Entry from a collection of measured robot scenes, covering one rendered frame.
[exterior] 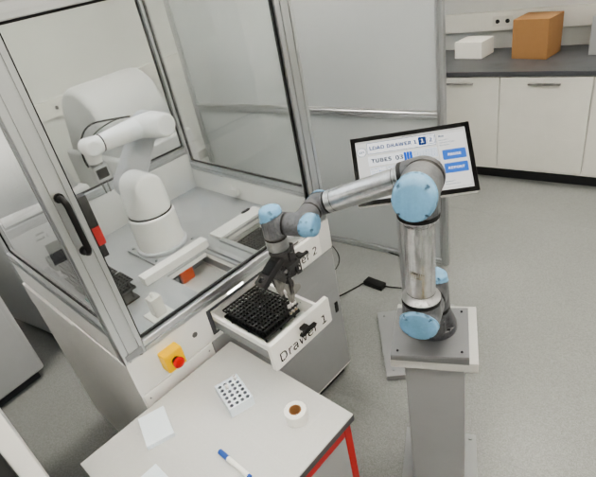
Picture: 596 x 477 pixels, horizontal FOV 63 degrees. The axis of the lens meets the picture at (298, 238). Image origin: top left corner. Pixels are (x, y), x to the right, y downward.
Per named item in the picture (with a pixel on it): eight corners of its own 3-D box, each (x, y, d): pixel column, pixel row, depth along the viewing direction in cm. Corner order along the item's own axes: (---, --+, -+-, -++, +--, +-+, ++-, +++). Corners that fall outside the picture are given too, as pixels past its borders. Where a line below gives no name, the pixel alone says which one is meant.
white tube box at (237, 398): (255, 403, 156) (253, 396, 154) (232, 417, 153) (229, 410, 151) (238, 380, 166) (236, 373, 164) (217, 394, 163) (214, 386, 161)
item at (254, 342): (324, 318, 174) (322, 305, 171) (275, 363, 160) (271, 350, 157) (251, 284, 200) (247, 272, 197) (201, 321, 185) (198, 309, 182)
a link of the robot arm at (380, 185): (443, 138, 138) (305, 186, 166) (435, 152, 130) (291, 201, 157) (457, 173, 142) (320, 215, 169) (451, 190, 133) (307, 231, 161)
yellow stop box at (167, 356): (188, 362, 167) (182, 346, 163) (171, 375, 163) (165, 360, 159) (180, 355, 170) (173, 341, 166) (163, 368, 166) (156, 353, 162)
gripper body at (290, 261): (304, 273, 167) (297, 243, 161) (287, 286, 162) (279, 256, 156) (288, 267, 172) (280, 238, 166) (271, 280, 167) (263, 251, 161)
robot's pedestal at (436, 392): (476, 436, 216) (479, 305, 177) (478, 503, 192) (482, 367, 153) (407, 429, 225) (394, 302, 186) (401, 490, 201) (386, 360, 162)
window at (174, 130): (310, 216, 207) (263, -39, 157) (139, 338, 158) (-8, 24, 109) (309, 216, 207) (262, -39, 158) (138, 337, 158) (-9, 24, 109)
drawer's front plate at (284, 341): (332, 320, 175) (327, 296, 169) (276, 372, 158) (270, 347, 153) (328, 318, 176) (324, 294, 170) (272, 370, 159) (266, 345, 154)
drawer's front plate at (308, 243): (322, 253, 213) (318, 232, 207) (276, 290, 196) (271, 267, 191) (319, 252, 214) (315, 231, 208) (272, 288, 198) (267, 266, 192)
